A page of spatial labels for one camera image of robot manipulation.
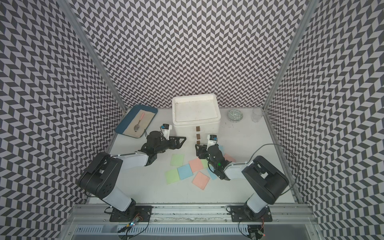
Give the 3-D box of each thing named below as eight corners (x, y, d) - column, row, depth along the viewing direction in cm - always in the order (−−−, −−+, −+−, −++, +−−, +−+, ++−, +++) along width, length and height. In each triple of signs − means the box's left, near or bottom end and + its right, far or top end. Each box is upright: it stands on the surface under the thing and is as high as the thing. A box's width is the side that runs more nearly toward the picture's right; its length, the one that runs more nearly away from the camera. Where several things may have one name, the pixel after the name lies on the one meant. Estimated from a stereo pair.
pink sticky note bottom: (191, 182, 87) (191, 181, 85) (198, 172, 91) (198, 170, 88) (202, 190, 84) (203, 189, 82) (209, 179, 88) (210, 177, 86)
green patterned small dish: (228, 121, 111) (229, 118, 109) (226, 112, 117) (227, 109, 114) (242, 121, 111) (243, 118, 109) (240, 112, 117) (241, 109, 114)
